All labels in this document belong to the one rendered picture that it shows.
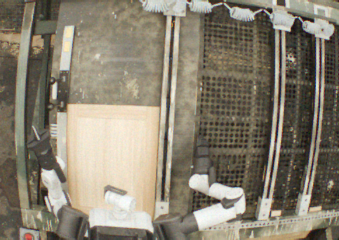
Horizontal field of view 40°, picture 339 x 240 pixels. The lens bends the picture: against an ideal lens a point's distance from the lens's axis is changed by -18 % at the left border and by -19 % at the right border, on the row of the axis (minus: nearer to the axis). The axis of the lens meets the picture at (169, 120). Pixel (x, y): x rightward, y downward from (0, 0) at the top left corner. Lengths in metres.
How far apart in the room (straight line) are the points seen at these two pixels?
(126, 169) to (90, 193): 0.23
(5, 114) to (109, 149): 1.97
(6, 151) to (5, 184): 0.33
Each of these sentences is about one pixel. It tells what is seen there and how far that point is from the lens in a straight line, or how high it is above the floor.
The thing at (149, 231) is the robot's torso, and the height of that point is 1.37.
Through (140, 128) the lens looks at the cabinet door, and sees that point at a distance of 2.52.
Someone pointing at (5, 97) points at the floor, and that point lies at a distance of 4.50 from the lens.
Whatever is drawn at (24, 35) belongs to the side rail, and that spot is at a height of 1.63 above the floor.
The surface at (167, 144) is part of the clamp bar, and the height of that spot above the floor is 1.24.
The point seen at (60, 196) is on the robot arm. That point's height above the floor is 1.20.
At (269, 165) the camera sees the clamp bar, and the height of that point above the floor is 1.17.
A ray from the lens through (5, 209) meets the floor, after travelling 3.75.
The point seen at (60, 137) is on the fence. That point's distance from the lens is 2.52.
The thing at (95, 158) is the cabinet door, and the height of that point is 1.14.
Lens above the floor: 3.15
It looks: 47 degrees down
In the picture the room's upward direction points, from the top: 10 degrees clockwise
